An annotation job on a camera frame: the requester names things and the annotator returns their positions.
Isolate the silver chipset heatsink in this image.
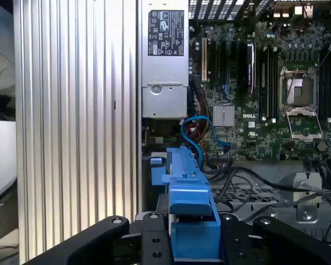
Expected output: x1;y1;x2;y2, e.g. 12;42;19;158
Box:
212;104;235;127

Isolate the white flat object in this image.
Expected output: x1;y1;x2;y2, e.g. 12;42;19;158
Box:
0;120;17;205

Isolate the green motherboard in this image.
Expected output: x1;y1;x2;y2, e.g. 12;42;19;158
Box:
188;16;331;166

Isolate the metal socket cover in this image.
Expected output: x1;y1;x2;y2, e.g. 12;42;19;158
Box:
285;107;323;142

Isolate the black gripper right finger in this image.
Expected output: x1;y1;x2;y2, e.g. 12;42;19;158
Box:
220;214;331;265

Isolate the CPU socket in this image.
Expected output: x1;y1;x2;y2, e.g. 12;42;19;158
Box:
280;66;319;108

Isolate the coloured power wire bundle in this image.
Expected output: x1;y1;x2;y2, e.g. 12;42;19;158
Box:
189;76;211;144

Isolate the silver power supply unit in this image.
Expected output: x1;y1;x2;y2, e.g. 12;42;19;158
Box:
141;0;189;119

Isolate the metal disk bay cage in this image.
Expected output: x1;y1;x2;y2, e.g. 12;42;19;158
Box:
209;171;331;243

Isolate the black PC case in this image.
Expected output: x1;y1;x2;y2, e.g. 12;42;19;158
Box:
137;0;331;249

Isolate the blue disk wire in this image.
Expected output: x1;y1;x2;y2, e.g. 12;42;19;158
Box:
180;115;238;168

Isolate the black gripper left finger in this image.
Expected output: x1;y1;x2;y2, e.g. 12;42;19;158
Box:
24;214;173;265

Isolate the black disk wire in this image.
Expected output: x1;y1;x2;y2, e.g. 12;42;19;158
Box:
204;162;331;199

